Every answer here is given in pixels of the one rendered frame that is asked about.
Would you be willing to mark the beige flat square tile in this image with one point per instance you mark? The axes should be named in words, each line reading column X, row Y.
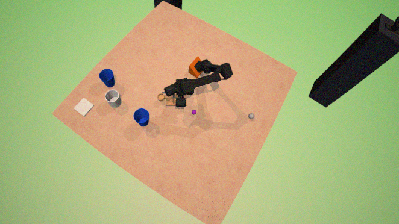
column 83, row 106

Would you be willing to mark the blue cup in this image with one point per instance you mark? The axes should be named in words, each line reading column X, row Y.
column 107, row 77
column 141, row 116

